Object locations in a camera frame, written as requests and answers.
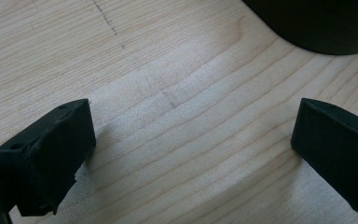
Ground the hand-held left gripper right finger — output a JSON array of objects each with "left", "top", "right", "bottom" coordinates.
[{"left": 290, "top": 97, "right": 358, "bottom": 215}]

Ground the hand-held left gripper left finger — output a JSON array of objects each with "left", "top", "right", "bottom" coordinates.
[{"left": 0, "top": 98, "right": 97, "bottom": 217}]

